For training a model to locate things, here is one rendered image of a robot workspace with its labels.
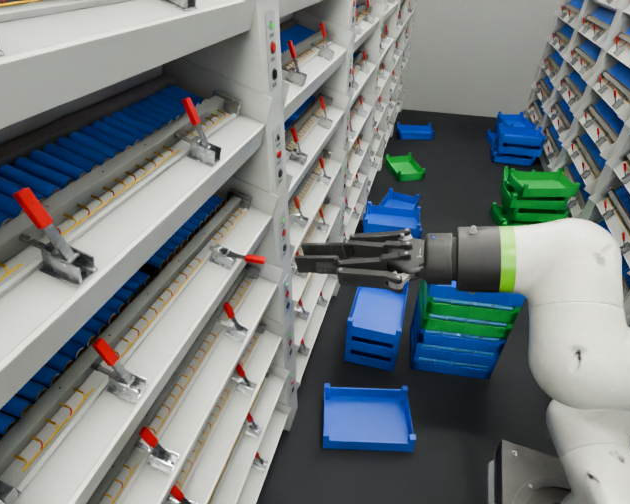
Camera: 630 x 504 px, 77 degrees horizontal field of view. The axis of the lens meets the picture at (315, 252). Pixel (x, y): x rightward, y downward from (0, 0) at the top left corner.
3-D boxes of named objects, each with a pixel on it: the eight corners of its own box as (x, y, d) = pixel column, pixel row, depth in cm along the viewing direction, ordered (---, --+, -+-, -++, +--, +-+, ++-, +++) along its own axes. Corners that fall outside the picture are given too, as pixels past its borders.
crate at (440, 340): (490, 314, 161) (496, 299, 156) (500, 354, 145) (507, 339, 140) (415, 305, 165) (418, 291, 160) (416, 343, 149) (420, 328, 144)
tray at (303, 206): (338, 173, 152) (351, 141, 143) (286, 271, 106) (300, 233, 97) (290, 152, 153) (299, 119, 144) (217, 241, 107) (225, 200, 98)
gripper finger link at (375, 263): (411, 270, 60) (412, 276, 59) (338, 276, 62) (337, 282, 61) (410, 249, 58) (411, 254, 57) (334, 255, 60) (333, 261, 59)
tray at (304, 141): (340, 122, 141) (354, 84, 132) (282, 209, 94) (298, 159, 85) (288, 100, 141) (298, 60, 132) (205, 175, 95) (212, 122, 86)
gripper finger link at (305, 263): (340, 270, 62) (339, 273, 62) (299, 269, 65) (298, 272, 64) (337, 255, 61) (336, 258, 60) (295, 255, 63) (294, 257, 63)
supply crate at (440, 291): (508, 268, 146) (515, 251, 141) (521, 307, 130) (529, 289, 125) (425, 260, 150) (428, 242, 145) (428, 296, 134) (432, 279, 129)
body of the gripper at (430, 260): (453, 298, 56) (387, 295, 59) (454, 261, 62) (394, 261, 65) (453, 255, 52) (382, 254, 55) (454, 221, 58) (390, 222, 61)
